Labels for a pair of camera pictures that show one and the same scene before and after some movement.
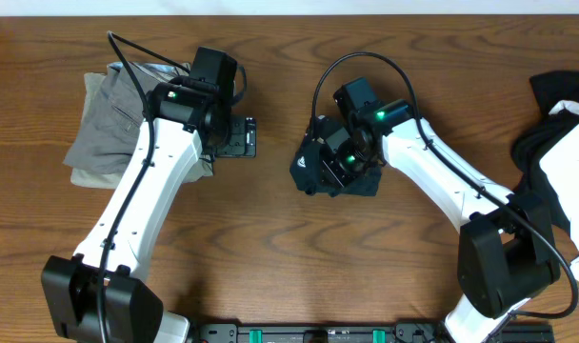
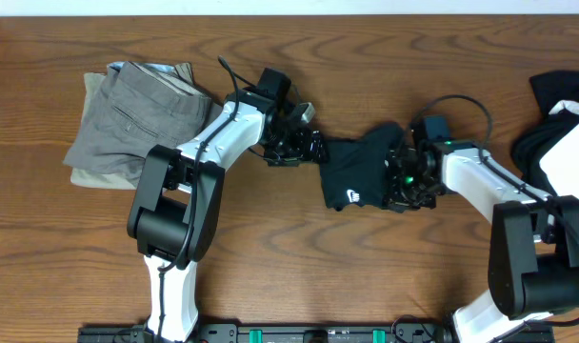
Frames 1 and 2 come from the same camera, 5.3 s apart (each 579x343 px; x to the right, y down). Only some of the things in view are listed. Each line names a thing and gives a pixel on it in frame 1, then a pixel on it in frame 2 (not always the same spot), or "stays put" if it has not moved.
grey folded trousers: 117,114 stays put
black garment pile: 550,89 stays put
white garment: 570,166 stays put
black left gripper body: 241,140 -> 291,144
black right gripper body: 347,162 -> 409,191
